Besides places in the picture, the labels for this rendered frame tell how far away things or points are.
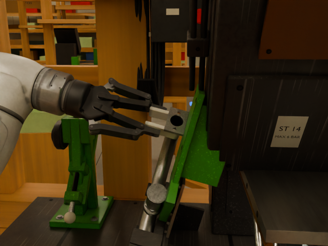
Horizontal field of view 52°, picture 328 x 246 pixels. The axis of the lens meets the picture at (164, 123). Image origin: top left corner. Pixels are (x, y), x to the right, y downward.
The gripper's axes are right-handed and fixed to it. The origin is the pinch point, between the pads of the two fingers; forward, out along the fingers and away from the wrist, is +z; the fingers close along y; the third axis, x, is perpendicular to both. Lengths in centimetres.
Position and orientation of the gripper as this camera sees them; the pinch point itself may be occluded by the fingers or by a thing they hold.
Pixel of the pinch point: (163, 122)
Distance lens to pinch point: 68.8
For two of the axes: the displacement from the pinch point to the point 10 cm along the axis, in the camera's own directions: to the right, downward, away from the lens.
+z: 9.6, 2.7, -0.2
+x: -1.2, 4.8, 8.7
